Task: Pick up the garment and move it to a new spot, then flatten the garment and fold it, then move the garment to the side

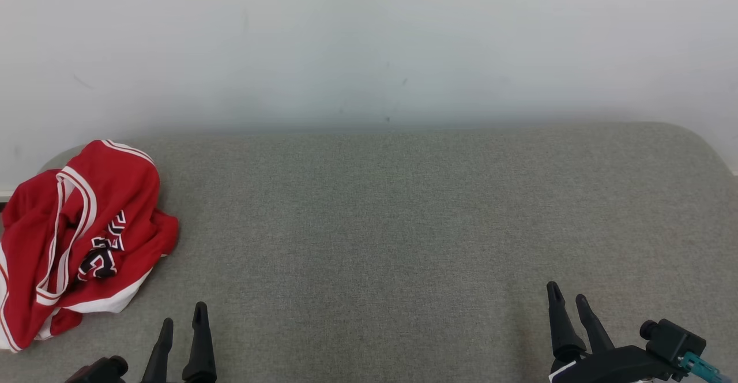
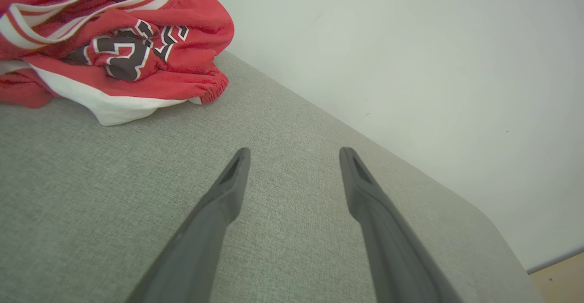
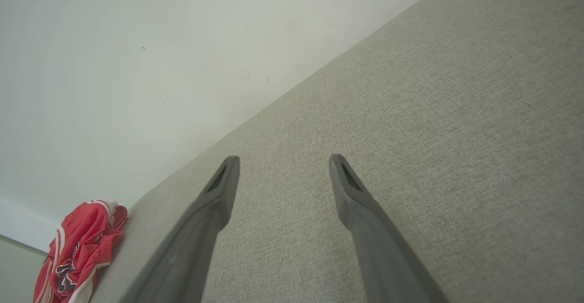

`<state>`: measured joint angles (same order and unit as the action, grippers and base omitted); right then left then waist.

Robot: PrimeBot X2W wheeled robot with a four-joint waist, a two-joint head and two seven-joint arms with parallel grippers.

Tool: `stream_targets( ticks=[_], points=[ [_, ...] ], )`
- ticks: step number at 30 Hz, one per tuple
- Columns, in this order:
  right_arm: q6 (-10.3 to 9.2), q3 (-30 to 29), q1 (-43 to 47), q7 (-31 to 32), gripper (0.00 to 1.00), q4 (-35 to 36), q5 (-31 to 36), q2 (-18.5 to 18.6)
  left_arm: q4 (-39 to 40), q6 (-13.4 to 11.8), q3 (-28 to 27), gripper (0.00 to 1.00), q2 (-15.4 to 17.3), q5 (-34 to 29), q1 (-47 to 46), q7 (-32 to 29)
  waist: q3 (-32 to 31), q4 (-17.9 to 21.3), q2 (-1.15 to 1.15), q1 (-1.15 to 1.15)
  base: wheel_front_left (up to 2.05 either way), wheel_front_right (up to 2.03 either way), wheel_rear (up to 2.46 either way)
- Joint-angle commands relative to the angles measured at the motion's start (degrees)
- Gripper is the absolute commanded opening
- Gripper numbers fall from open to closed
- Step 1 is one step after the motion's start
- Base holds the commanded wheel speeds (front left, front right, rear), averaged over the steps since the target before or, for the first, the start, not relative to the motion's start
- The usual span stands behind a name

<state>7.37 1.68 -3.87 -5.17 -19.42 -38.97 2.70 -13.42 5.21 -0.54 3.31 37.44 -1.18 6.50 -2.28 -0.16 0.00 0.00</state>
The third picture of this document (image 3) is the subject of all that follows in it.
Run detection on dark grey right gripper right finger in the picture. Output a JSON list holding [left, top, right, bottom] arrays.
[[329, 154, 450, 303]]

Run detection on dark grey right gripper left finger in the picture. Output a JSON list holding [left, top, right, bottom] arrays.
[[120, 156, 240, 303]]

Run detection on red shorts with white bands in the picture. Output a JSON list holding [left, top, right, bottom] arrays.
[[48, 199, 129, 272]]

